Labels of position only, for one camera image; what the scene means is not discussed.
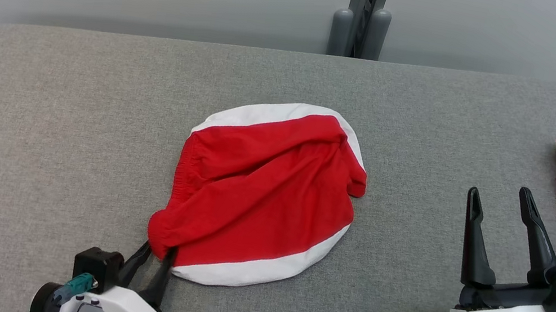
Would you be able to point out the red white shorts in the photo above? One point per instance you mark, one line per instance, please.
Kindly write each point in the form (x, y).
(259, 198)

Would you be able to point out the grey rounded post cap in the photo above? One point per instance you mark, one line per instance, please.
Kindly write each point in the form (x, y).
(377, 35)
(341, 33)

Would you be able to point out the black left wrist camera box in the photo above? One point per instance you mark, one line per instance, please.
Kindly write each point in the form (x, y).
(95, 267)

